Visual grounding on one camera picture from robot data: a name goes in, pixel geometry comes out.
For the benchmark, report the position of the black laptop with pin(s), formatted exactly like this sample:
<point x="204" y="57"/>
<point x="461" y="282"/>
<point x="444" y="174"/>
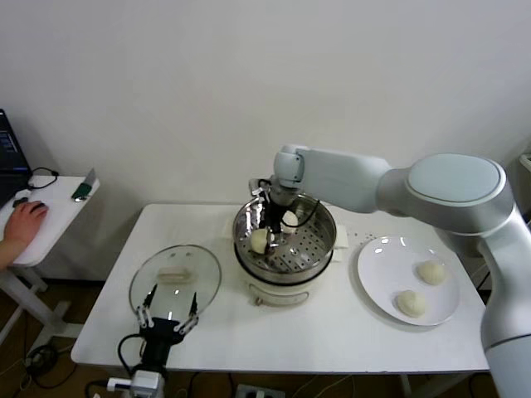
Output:
<point x="10" y="166"/>

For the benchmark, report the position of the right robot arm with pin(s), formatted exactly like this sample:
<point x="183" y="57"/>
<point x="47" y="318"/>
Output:
<point x="452" y="182"/>

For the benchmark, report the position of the grey floor power strip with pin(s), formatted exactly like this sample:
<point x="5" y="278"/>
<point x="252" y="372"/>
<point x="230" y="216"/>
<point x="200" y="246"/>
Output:
<point x="257" y="391"/>

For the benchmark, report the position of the white steamed baozi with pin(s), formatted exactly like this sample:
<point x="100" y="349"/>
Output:
<point x="431" y="273"/>
<point x="259" y="241"/>
<point x="290" y="219"/>
<point x="410" y="304"/>

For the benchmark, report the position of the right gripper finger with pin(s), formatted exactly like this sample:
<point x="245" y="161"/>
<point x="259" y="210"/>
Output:
<point x="274" y="242"/>

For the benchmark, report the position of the person's forearm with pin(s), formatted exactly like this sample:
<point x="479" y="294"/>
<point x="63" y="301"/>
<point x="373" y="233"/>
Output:
<point x="6" y="253"/>

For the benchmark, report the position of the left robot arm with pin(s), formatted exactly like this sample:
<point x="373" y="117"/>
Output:
<point x="149" y="383"/>

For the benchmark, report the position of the white side table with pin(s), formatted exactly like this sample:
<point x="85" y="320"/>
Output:
<point x="58" y="215"/>

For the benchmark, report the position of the person's bare hand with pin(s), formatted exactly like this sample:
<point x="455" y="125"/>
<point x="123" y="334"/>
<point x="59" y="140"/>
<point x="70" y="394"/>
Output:
<point x="22" y="224"/>

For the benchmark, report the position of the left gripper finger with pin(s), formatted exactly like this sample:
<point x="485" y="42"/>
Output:
<point x="143" y="313"/>
<point x="193" y="315"/>

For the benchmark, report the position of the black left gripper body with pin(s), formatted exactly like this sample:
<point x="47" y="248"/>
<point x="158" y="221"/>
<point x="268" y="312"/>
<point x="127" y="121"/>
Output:
<point x="159" y="331"/>

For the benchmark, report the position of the white electric cooker pot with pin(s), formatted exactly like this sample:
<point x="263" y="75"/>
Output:
<point x="282" y="295"/>

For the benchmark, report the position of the white round plate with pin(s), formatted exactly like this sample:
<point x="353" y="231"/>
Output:
<point x="381" y="265"/>

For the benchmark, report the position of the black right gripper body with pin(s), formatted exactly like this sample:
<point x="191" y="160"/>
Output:
<point x="274" y="215"/>

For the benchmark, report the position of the perforated steel steamer basket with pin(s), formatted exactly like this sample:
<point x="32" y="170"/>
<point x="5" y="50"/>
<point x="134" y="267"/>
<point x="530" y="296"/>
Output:
<point x="307" y="248"/>

